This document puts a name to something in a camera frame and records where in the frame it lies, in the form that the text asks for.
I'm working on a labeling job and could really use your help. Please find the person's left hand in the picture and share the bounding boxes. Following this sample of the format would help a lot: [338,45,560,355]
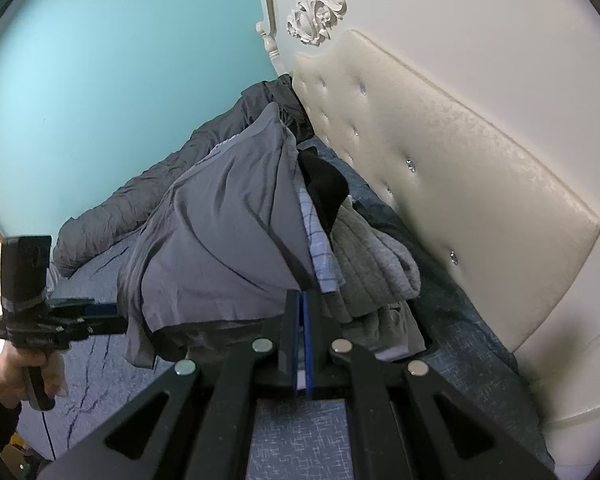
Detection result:
[0,345,72,409]

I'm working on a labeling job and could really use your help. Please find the checked light blue cloth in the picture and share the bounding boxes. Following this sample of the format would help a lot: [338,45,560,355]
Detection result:
[295,185,341,293]

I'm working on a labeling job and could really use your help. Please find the thin grey garment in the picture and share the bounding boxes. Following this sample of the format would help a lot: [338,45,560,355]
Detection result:
[117,101,316,368]

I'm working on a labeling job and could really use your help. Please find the blue patterned bed sheet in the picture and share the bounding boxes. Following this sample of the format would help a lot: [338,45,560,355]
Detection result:
[17,140,556,480]

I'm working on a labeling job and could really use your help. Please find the dark grey rolled duvet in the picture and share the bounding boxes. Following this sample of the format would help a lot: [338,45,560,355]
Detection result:
[52,74,316,278]

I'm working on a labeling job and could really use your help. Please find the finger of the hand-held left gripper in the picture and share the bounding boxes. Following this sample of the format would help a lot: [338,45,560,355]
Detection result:
[82,300,118,318]
[80,315,129,337]

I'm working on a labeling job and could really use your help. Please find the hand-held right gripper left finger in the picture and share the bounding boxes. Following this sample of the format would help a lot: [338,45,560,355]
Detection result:
[37,289,302,480]

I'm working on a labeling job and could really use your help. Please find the thin black cable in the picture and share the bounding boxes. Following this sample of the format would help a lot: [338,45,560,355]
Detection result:
[41,410,57,461]

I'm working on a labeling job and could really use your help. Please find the cream tufted headboard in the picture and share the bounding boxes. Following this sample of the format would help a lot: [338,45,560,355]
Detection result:
[254,0,600,428]

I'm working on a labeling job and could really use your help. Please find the grey ribbed garment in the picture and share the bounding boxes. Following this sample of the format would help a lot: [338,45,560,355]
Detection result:
[330,197,422,323]

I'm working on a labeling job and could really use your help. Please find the black folded cloth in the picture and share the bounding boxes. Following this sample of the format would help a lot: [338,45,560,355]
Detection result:
[297,150,351,238]

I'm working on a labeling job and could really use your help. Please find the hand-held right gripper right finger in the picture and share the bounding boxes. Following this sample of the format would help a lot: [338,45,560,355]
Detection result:
[302,289,557,480]

